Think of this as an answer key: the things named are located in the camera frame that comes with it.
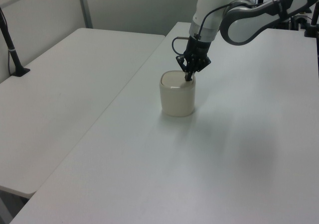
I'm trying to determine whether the white side table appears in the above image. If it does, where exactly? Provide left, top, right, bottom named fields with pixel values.
left=0, top=27, right=166, bottom=199

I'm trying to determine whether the grey looped wrist cable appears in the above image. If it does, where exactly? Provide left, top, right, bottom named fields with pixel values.
left=171, top=35, right=189, bottom=56

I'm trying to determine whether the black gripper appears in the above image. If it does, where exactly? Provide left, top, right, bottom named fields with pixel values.
left=175, top=35, right=212, bottom=82

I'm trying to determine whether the black arm cable strap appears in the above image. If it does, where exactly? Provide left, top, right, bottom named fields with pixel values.
left=273, top=0, right=288, bottom=18

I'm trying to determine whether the grey metal frame post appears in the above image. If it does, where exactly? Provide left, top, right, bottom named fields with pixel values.
left=76, top=0, right=94, bottom=29

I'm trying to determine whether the cream trash bin body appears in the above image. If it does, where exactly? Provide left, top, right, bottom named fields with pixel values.
left=159, top=70, right=198, bottom=117

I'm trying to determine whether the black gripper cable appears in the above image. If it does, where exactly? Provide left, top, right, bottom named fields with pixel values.
left=197, top=1, right=236, bottom=38

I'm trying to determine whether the black stand with clamp base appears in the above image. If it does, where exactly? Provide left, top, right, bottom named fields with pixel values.
left=303, top=0, right=319, bottom=38

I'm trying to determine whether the cream trash bin lid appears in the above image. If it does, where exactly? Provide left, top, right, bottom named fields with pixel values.
left=160, top=71, right=196, bottom=91

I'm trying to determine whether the black clamped camera pole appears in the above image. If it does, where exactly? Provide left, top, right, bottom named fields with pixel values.
left=0, top=6, right=31, bottom=78

